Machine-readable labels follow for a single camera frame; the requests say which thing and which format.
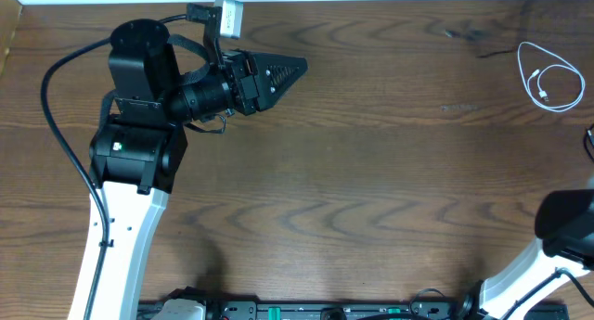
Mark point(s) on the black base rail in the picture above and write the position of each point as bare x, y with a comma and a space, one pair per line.
246, 307

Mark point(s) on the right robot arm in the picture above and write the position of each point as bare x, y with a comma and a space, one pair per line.
561, 250

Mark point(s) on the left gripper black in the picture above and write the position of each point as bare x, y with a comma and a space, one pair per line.
248, 85

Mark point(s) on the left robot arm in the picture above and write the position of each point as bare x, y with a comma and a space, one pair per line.
165, 85

